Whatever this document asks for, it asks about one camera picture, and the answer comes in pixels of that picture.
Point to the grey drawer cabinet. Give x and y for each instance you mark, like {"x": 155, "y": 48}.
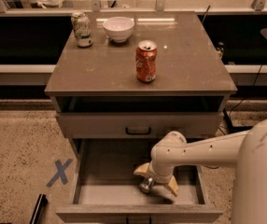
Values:
{"x": 190, "y": 77}

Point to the top drawer with handle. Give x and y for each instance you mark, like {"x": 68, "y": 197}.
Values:
{"x": 138, "y": 125}

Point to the black tripod leg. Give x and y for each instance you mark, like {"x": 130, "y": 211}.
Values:
{"x": 231, "y": 127}

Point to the blue tape cross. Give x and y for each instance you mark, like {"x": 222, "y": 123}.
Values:
{"x": 60, "y": 173}

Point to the open middle drawer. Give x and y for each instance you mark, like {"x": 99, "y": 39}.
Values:
{"x": 105, "y": 189}

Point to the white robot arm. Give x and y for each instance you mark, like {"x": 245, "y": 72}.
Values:
{"x": 246, "y": 151}

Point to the green white soda can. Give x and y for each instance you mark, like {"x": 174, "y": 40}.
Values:
{"x": 81, "y": 28}

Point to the orange soda can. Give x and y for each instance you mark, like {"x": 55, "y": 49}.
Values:
{"x": 145, "y": 61}

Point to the silver redbull can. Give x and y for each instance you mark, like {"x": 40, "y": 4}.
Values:
{"x": 146, "y": 185}

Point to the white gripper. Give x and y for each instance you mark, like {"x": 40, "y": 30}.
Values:
{"x": 157, "y": 174}

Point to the black bar lower left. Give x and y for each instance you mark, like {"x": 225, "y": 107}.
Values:
{"x": 40, "y": 204}

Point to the white bowl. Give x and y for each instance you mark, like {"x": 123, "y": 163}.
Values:
{"x": 118, "y": 29}

